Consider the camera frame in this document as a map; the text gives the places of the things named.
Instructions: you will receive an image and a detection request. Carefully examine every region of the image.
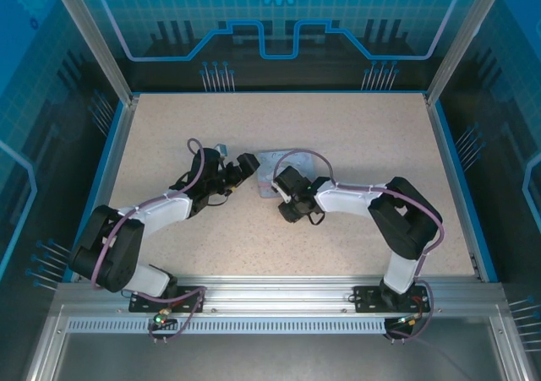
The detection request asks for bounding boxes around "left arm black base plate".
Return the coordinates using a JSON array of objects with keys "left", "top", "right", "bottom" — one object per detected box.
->
[{"left": 128, "top": 286, "right": 207, "bottom": 314}]

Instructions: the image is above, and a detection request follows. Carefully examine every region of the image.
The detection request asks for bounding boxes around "aluminium side rail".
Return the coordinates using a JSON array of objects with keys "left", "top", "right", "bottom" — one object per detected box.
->
[
  {"left": 70, "top": 95, "right": 141, "bottom": 281},
  {"left": 424, "top": 92, "right": 484, "bottom": 279}
]

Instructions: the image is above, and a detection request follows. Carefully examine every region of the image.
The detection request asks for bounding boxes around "aluminium frame post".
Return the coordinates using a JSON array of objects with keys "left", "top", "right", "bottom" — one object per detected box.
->
[
  {"left": 424, "top": 0, "right": 511, "bottom": 106},
  {"left": 46, "top": 0, "right": 140, "bottom": 106}
]

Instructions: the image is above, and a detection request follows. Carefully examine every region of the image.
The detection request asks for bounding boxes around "power connector with yellow plug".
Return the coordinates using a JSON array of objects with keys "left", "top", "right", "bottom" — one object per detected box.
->
[{"left": 396, "top": 312, "right": 425, "bottom": 327}]

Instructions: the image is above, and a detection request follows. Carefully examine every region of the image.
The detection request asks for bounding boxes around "aluminium mounting rail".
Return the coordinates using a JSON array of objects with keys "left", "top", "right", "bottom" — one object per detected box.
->
[{"left": 54, "top": 275, "right": 506, "bottom": 317}]

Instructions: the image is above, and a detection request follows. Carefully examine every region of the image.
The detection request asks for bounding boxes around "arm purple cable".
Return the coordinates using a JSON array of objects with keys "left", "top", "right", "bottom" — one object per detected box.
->
[
  {"left": 90, "top": 137, "right": 208, "bottom": 342},
  {"left": 272, "top": 147, "right": 446, "bottom": 344}
]

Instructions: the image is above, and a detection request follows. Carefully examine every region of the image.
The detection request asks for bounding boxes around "slotted grey cable duct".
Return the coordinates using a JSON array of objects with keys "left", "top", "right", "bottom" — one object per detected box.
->
[{"left": 66, "top": 318, "right": 407, "bottom": 335}]

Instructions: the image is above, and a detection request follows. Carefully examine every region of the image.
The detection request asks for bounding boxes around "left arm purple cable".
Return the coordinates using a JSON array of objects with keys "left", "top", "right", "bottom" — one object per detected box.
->
[{"left": 90, "top": 137, "right": 208, "bottom": 342}]

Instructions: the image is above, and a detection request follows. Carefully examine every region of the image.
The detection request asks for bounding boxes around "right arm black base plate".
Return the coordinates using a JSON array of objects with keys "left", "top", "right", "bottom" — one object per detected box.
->
[{"left": 352, "top": 286, "right": 436, "bottom": 314}]

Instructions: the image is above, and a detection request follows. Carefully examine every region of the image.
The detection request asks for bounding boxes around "left gripper thin black cable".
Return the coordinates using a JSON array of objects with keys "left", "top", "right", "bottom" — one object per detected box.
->
[{"left": 209, "top": 189, "right": 232, "bottom": 208}]

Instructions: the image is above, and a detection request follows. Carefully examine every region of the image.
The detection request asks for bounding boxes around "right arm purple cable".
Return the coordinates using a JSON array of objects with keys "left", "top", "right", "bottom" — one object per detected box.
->
[{"left": 272, "top": 147, "right": 446, "bottom": 344}]

